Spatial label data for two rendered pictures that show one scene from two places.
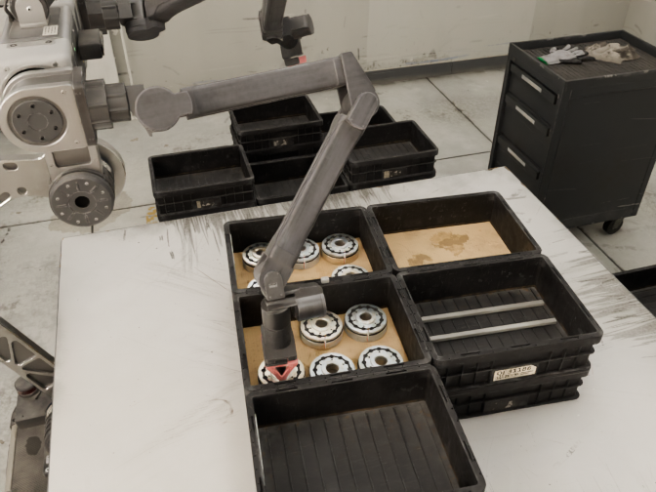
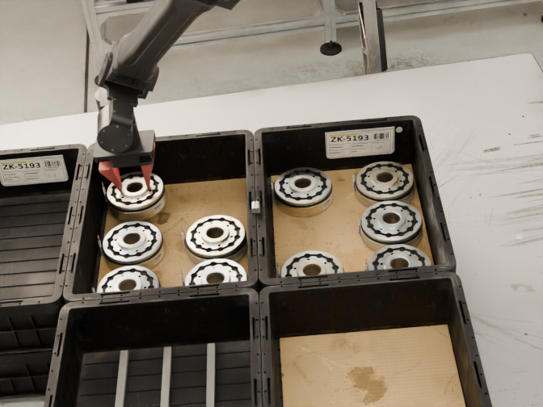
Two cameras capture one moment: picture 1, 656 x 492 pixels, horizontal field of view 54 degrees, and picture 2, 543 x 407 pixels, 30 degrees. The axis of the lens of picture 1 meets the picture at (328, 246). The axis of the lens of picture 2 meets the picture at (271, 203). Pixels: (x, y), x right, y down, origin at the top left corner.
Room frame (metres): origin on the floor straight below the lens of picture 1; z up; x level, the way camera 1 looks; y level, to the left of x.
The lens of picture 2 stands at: (1.49, -1.20, 2.01)
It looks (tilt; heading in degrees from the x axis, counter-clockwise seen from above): 41 degrees down; 103
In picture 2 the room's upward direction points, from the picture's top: 6 degrees counter-clockwise
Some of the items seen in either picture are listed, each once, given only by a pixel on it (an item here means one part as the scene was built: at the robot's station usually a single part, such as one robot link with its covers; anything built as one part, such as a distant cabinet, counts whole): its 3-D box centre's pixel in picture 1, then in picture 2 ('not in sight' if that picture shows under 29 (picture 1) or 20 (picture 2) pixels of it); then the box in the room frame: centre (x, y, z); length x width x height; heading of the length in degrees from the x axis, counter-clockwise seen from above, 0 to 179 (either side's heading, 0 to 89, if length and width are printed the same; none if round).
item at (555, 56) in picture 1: (562, 54); not in sight; (2.76, -1.04, 0.88); 0.25 x 0.19 x 0.03; 106
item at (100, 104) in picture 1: (103, 103); not in sight; (1.06, 0.40, 1.45); 0.09 x 0.08 x 0.12; 16
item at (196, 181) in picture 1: (206, 212); not in sight; (2.27, 0.52, 0.37); 0.40 x 0.30 x 0.45; 106
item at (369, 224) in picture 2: (301, 249); (391, 220); (1.39, 0.08, 0.86); 0.10 x 0.10 x 0.01
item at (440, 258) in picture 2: (305, 264); (347, 220); (1.32, 0.06, 0.87); 0.40 x 0.30 x 0.11; 101
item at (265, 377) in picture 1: (281, 372); (135, 190); (0.94, 0.10, 0.88); 0.10 x 0.10 x 0.01
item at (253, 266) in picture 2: (326, 330); (166, 212); (1.03, 0.00, 0.92); 0.40 x 0.30 x 0.02; 101
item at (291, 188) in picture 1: (296, 207); not in sight; (2.39, 0.14, 0.31); 0.40 x 0.30 x 0.34; 106
